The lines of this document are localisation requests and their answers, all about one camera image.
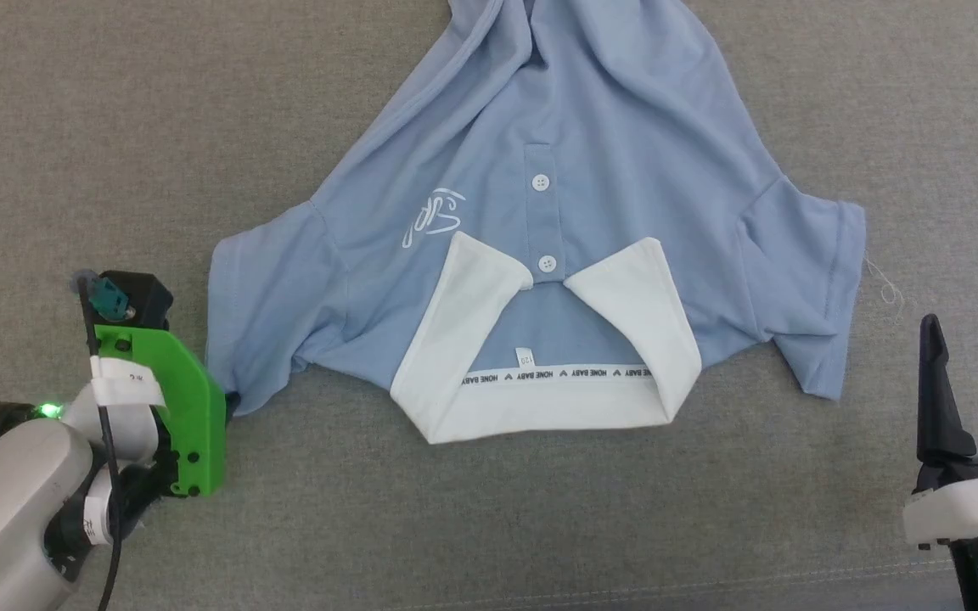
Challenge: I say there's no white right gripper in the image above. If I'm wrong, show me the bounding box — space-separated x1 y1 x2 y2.
902 313 978 549

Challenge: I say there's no thin black cable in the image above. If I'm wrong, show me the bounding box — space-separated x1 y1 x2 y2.
71 272 130 611

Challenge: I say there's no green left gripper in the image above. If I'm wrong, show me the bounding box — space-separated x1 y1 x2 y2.
94 327 242 510

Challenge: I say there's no blue polo shirt white collar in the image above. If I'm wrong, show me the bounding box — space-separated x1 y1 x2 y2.
205 0 906 446

